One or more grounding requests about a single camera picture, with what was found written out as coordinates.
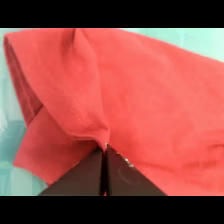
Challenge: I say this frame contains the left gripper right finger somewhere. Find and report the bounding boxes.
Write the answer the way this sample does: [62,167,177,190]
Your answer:
[105,143,168,197]

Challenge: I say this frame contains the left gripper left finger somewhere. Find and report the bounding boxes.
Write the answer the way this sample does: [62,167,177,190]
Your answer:
[38,147,104,197]

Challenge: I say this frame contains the red T-shirt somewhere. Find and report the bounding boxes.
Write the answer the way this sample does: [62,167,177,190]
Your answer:
[2,27,224,197]

